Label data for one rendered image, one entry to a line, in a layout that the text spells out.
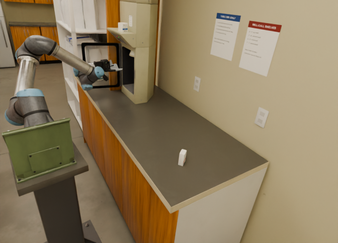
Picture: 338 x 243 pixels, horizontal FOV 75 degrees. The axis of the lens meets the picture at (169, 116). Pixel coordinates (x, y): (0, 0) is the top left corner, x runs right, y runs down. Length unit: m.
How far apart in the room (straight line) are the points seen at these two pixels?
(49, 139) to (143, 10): 1.08
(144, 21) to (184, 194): 1.23
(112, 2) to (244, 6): 1.06
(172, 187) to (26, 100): 0.82
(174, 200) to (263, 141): 0.70
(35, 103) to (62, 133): 0.20
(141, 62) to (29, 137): 1.01
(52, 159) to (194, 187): 0.71
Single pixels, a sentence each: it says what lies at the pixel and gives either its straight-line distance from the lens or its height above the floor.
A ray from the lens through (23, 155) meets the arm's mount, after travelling 1.19.
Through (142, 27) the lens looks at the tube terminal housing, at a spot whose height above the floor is 1.55.
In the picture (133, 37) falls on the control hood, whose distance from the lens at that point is 1.74.
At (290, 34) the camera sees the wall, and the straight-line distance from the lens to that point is 1.33.
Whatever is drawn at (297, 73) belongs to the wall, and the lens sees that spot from 1.31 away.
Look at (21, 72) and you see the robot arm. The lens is 1.54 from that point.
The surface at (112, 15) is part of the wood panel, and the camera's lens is 2.06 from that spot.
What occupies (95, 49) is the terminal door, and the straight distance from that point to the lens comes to 2.02.
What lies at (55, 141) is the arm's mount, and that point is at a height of 1.11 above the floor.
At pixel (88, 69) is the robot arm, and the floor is 1.28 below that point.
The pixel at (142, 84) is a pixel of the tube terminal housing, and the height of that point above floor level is 1.11.
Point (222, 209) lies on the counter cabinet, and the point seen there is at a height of 0.72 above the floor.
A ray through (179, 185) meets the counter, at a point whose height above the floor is 0.94.
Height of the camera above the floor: 1.74
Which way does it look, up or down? 27 degrees down
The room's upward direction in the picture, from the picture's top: 5 degrees clockwise
